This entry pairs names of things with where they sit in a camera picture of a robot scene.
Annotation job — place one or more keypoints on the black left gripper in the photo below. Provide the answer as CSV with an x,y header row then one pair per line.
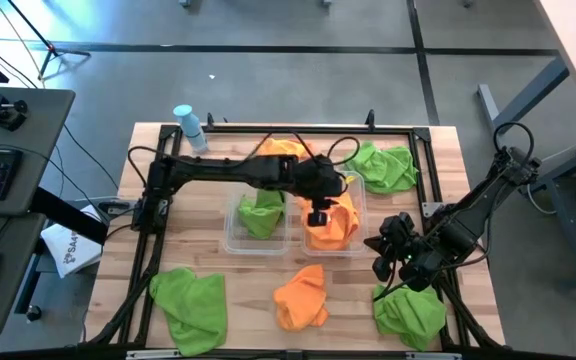
x,y
318,177

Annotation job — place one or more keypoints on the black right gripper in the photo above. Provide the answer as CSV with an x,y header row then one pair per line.
x,y
408,265

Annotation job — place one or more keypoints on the orange microfiber towel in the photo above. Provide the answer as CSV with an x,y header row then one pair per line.
x,y
280,148
352,212
325,236
300,300

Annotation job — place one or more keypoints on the green microfiber towel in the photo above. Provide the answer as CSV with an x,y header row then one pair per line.
x,y
410,317
260,217
383,167
193,310

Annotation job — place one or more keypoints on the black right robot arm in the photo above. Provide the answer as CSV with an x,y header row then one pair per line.
x,y
473,210

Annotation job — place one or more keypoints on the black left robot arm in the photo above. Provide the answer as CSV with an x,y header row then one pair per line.
x,y
208,170

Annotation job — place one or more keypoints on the clear plastic bin with label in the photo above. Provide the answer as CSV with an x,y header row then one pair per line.
x,y
255,246

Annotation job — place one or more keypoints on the grey mounting plate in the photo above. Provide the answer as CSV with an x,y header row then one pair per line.
x,y
433,210

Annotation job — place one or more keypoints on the dark table clamp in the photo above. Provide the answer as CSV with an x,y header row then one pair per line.
x,y
370,119
210,120

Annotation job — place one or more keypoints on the light blue bottle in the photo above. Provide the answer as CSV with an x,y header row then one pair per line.
x,y
190,127

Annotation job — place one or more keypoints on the white box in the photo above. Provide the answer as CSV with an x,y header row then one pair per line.
x,y
75,250

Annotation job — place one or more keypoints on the black support bar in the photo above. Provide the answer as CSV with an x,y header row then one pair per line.
x,y
68,215

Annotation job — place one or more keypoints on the grey desk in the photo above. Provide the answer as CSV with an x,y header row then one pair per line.
x,y
43,130

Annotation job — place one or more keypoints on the black round knob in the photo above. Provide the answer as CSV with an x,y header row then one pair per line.
x,y
33,313

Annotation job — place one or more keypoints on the black tripod stand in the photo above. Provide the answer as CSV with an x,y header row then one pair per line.
x,y
48,50

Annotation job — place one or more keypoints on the silver metal bracket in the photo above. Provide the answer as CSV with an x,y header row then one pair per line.
x,y
153,355
433,356

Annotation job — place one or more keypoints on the black aluminium rig frame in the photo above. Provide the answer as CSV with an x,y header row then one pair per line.
x,y
422,134

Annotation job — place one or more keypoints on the desk with blue frame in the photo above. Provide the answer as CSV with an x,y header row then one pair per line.
x,y
568,170

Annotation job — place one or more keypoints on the black desk clamp mount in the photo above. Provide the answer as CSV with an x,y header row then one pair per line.
x,y
8,117

